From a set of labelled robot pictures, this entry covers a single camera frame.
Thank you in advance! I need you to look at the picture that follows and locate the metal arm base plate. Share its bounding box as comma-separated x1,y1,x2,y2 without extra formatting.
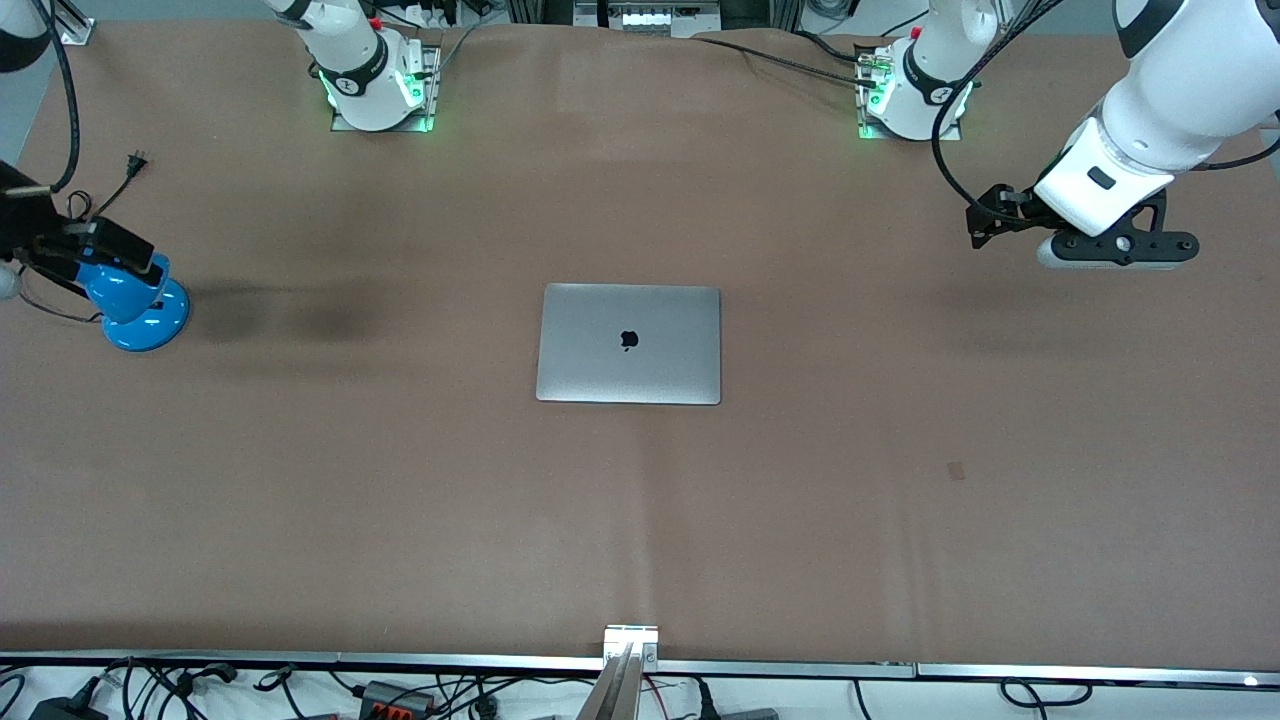
854,38,967,142
329,44,442,134

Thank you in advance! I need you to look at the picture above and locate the blue desk lamp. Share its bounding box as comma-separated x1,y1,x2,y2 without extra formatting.
74,250,192,353

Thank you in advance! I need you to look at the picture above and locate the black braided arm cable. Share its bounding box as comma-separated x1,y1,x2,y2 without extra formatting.
930,0,1280,233
28,0,83,197

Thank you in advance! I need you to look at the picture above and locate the aluminium profile post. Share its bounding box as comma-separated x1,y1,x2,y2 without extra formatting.
574,624,661,720

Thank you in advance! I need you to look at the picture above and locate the brown table mat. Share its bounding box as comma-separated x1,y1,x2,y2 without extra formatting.
0,20,1280,667

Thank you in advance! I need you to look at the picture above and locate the black lamp power cord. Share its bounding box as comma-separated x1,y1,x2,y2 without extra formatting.
14,150,151,326

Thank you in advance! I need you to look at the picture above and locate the metal table edge rail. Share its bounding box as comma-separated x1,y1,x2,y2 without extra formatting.
0,650,1280,691

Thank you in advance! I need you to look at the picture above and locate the grey control box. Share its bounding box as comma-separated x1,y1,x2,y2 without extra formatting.
573,0,723,38

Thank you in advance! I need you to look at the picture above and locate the looped black cable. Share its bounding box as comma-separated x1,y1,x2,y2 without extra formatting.
999,677,1093,708

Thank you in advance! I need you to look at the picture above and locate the short black cable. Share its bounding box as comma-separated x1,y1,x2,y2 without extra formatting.
790,28,883,67

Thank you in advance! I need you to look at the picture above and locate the black power adapter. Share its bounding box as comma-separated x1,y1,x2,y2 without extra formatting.
29,678,107,720

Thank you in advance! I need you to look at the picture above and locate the long black cable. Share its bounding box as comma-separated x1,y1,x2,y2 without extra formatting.
688,34,873,87

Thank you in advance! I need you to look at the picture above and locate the silver grey laptop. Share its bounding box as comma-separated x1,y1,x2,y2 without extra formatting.
535,283,723,407

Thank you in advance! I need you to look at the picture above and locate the black orange power strip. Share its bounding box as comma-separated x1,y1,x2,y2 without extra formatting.
358,680,439,718

